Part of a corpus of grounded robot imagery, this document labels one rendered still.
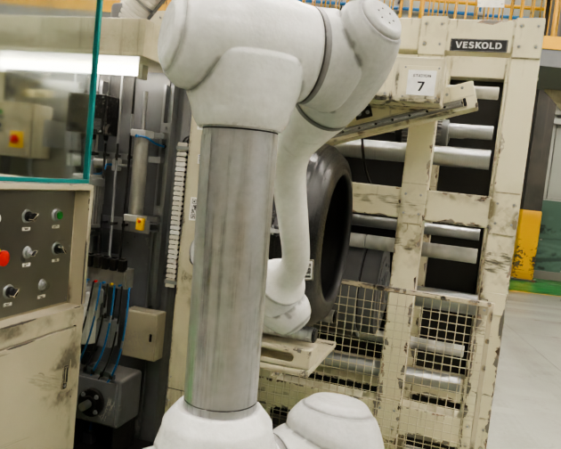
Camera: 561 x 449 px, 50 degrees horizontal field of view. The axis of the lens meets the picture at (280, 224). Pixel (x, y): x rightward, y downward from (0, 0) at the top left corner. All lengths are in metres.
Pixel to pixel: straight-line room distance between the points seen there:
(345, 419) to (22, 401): 1.11
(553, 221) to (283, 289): 10.55
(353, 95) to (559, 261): 10.94
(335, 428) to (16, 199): 1.11
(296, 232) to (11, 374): 0.95
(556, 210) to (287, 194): 10.68
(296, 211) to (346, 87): 0.31
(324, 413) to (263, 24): 0.54
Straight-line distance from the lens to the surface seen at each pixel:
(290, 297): 1.20
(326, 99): 0.83
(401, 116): 2.16
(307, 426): 0.91
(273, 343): 1.79
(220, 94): 0.74
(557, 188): 11.69
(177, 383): 2.06
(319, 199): 1.65
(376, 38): 0.81
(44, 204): 1.80
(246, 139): 0.75
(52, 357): 1.87
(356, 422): 0.91
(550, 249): 11.65
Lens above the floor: 1.36
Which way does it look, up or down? 5 degrees down
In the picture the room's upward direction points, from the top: 6 degrees clockwise
